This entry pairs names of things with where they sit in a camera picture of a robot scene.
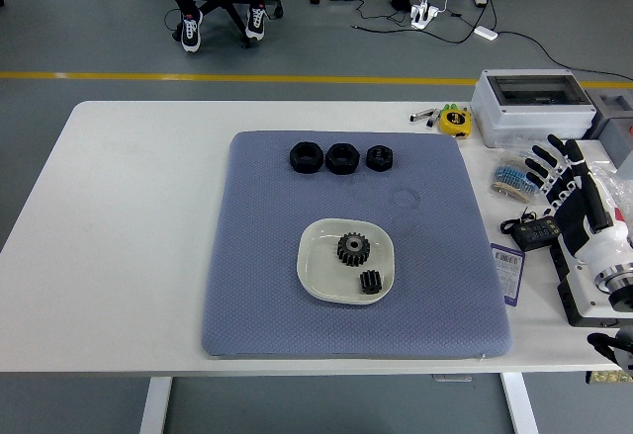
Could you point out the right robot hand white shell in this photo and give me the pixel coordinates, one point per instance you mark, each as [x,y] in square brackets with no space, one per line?
[578,221]

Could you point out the small black gear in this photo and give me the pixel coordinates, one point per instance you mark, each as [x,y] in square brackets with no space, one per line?
[370,283]

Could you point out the large black gear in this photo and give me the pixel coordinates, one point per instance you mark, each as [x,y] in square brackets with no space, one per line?
[353,253]

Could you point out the button control box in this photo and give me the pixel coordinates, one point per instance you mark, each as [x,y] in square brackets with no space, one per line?
[588,303]

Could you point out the dark grey device box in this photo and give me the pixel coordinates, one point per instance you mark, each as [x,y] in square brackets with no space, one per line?
[615,125]

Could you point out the small black hex nut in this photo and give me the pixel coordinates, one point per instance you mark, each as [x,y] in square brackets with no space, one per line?
[372,159]

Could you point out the large black hex nut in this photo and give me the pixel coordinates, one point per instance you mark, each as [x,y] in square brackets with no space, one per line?
[333,161]
[297,159]

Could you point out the black digital meter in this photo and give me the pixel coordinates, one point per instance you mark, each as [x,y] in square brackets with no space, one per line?
[536,234]

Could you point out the clear plastic bag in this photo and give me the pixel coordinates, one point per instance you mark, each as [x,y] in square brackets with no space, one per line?
[615,182]

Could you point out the white foam block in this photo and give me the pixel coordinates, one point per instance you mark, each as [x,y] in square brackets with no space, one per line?
[601,152]

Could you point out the tan resistor strip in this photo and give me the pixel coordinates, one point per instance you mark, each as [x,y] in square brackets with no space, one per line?
[507,191]

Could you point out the blue resistor strip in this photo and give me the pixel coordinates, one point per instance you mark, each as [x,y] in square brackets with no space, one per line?
[512,177]

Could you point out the purple label card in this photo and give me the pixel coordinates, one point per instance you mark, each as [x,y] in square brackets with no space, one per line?
[509,281]

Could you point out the clear bag of small parts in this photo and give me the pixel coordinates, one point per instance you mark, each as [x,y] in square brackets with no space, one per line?
[519,147]

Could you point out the yellow tape measure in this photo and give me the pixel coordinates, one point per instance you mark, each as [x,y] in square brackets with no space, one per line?
[456,123]

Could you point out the yellow-green packet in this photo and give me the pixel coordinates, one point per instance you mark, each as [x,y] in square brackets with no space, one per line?
[610,378]

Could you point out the small black silver tool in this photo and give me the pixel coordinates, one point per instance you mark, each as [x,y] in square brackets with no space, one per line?
[433,120]

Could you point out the black silver utility knife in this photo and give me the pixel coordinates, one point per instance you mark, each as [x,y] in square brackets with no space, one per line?
[420,116]

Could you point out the white table leg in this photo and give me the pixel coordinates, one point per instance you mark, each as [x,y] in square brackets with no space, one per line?
[155,404]
[519,404]

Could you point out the white power adapter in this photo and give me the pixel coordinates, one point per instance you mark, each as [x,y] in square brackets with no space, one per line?
[486,32]

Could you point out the white power strip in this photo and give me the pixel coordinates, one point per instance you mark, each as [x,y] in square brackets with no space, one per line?
[424,14]

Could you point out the white square dish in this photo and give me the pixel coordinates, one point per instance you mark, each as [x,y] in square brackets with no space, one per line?
[321,266]

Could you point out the blue-grey padded mat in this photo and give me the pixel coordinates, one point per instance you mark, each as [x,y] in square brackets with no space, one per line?
[277,315]

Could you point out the grey electrical enclosure box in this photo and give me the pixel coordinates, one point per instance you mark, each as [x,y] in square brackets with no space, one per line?
[534,120]

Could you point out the white under-table bracket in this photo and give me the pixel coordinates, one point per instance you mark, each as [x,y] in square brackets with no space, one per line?
[452,377]

